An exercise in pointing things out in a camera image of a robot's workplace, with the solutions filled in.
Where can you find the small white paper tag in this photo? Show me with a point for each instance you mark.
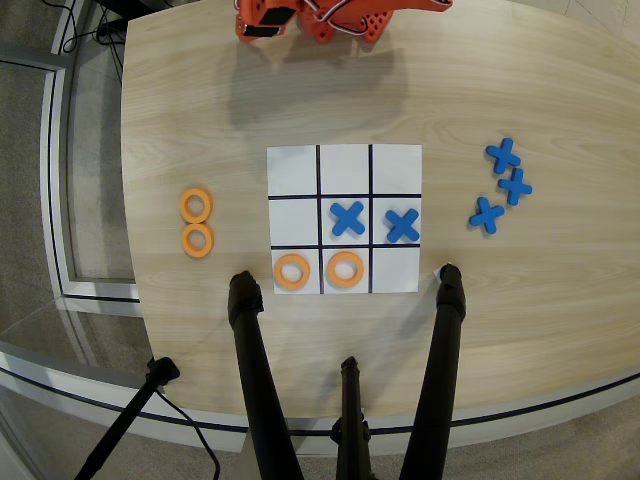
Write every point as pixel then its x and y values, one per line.
pixel 437 272

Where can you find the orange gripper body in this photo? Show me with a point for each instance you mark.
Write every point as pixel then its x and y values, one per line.
pixel 263 30

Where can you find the white tic-tac-toe paper board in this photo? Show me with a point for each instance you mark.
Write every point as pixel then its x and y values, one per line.
pixel 295 170

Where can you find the short black tripod leg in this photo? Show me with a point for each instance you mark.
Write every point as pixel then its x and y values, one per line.
pixel 351 400

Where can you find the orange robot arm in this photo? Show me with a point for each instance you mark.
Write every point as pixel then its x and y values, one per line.
pixel 375 25

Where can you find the thick black tripod leg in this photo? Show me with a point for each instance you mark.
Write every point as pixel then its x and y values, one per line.
pixel 440 360
pixel 255 370

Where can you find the thin black stand leg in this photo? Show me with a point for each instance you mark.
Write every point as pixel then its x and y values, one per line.
pixel 130 415

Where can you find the grey metal floor frame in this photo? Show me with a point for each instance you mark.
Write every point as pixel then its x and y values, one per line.
pixel 55 200

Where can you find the blue foam cross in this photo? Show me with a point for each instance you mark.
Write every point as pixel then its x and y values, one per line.
pixel 347 218
pixel 402 225
pixel 486 215
pixel 503 156
pixel 515 186

